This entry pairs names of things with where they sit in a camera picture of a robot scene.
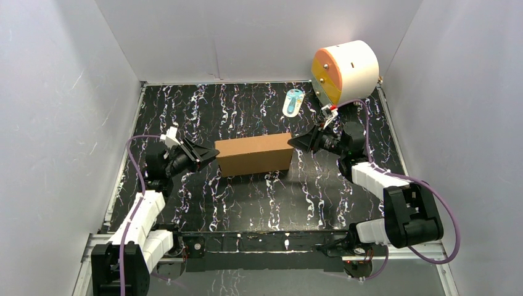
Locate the light blue packaged tool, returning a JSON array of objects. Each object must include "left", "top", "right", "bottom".
[{"left": 282, "top": 89, "right": 305, "bottom": 118}]

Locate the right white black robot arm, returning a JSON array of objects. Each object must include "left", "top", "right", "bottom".
[{"left": 288, "top": 122, "right": 444, "bottom": 255}]

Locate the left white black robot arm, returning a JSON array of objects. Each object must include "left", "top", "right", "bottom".
[{"left": 91, "top": 135, "right": 220, "bottom": 295}]

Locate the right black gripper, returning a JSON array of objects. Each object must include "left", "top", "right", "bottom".
[{"left": 287, "top": 121, "right": 347, "bottom": 158}]

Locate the aluminium frame rail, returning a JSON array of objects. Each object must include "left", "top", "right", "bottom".
[{"left": 73, "top": 231, "right": 461, "bottom": 296}]

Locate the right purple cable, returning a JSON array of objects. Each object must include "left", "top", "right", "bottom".
[{"left": 335, "top": 99, "right": 462, "bottom": 282}]

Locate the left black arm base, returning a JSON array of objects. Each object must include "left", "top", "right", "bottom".
[{"left": 142, "top": 229, "right": 205, "bottom": 282}]

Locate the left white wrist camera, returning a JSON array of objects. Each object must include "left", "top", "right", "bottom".
[{"left": 160, "top": 126, "right": 180, "bottom": 149}]

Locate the white cylindrical drum orange face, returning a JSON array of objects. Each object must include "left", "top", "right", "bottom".
[{"left": 311, "top": 40, "right": 379, "bottom": 107}]

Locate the brown cardboard box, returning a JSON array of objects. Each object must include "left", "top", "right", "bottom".
[{"left": 215, "top": 133, "right": 294, "bottom": 177}]

